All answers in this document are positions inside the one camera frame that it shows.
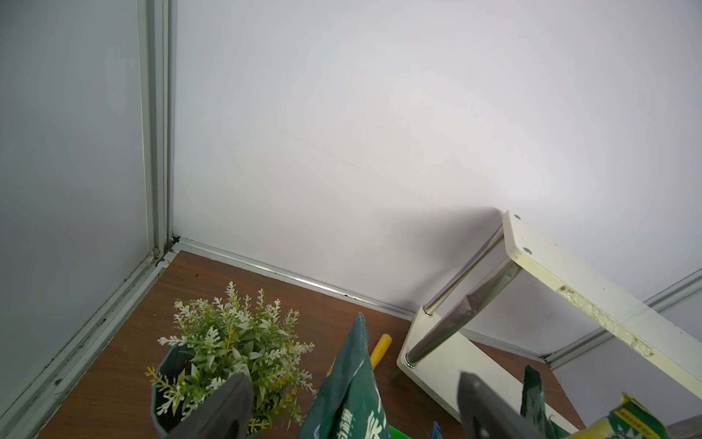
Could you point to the dark green flower soil bag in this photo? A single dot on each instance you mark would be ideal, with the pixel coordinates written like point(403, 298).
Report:
point(348, 403)

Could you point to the blue garden fork yellow handle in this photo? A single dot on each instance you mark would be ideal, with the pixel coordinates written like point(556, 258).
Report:
point(379, 351)

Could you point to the teal and yellow fertilizer bag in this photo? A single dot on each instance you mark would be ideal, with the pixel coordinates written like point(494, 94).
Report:
point(533, 406)

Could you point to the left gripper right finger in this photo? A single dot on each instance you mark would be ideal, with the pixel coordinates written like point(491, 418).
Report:
point(484, 414)

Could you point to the potted artificial plant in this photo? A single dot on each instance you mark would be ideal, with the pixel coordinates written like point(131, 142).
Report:
point(218, 338)

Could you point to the yellow green packet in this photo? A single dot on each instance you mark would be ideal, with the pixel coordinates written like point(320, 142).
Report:
point(629, 420)

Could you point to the white two-tier shelf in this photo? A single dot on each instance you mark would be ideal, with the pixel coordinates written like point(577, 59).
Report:
point(590, 367)

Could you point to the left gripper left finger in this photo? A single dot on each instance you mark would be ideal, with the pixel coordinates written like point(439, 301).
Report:
point(225, 414)

